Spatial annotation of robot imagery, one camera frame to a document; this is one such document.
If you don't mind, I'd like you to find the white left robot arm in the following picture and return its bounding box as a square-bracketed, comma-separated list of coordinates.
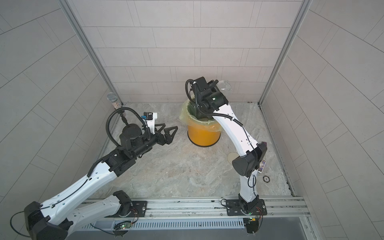
[21, 107, 178, 240]

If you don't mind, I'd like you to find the metal frame corner post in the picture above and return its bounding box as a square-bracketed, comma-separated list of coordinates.
[58, 0, 124, 105]
[258, 0, 312, 109]

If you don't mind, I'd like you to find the metal frame corner post right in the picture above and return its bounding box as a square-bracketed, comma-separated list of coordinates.
[258, 0, 312, 109]

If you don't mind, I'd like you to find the poker chip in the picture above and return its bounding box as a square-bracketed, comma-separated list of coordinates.
[263, 176, 271, 183]

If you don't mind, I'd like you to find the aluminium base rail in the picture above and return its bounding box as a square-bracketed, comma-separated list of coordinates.
[69, 196, 313, 236]

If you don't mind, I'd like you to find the black stand with glass tube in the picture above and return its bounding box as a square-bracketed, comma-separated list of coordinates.
[107, 93, 126, 118]

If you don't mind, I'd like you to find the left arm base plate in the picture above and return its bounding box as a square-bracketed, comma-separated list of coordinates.
[114, 201, 148, 218]

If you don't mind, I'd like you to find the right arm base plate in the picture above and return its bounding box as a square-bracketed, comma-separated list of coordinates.
[221, 198, 268, 217]

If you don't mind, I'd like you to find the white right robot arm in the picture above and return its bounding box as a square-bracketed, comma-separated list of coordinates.
[185, 77, 268, 215]

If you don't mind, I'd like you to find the orange trash bin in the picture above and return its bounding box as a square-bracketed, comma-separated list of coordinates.
[187, 126, 222, 148]

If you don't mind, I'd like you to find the green plastic bin liner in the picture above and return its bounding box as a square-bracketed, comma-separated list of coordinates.
[179, 100, 222, 132]

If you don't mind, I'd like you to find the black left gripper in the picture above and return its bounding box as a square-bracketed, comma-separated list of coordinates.
[131, 122, 178, 159]

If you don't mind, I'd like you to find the ribbed glass oatmeal jar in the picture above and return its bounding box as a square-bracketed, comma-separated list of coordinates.
[217, 81, 232, 94]

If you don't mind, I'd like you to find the cream jar lid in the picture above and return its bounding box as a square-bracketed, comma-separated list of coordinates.
[227, 152, 239, 164]

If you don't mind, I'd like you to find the metal frame corner post left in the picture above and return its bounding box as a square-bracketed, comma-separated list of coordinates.
[58, 0, 124, 105]

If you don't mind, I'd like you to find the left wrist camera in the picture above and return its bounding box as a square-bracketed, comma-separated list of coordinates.
[142, 112, 158, 134]

